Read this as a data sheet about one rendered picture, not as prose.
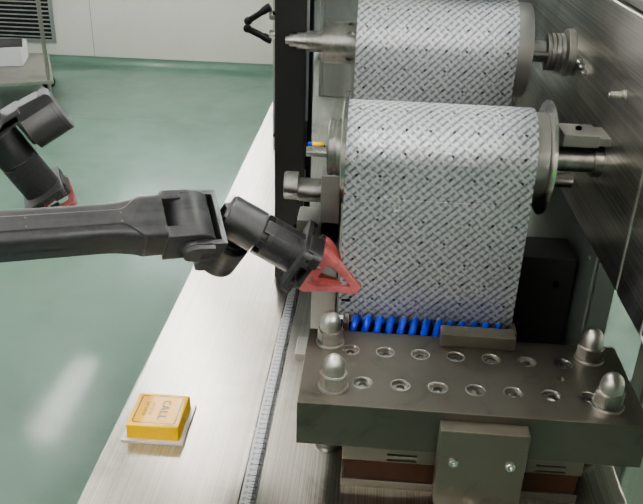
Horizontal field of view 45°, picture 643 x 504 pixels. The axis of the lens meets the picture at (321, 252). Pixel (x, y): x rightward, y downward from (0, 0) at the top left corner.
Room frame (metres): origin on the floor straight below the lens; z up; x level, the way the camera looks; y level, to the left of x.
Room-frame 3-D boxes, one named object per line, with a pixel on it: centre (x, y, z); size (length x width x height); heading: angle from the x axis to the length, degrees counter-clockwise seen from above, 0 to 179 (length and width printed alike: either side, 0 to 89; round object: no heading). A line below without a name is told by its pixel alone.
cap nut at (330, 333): (0.84, -0.02, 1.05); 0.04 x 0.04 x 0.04
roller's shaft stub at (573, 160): (0.95, -0.32, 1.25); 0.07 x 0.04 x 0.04; 86
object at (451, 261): (0.90, -0.14, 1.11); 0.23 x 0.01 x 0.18; 86
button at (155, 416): (0.83, 0.21, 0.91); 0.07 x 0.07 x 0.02; 86
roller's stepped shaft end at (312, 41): (1.23, 0.04, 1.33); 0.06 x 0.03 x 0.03; 86
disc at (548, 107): (0.96, -0.28, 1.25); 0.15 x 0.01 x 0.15; 176
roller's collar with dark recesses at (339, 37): (1.22, -0.02, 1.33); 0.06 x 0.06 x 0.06; 86
